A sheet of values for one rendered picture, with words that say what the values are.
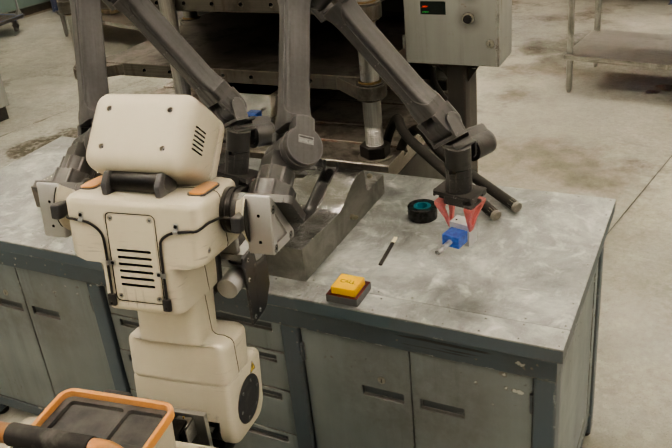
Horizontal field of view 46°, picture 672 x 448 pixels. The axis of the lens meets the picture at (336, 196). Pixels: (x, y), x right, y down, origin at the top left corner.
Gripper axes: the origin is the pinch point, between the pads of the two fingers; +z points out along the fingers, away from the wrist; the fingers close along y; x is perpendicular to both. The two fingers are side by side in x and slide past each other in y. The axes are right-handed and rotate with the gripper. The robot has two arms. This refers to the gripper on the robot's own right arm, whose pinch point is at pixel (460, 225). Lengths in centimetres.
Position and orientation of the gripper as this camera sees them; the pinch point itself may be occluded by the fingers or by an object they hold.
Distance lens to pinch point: 181.7
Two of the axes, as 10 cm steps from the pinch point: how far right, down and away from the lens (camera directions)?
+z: 1.0, 8.9, 4.5
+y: -7.9, -2.0, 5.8
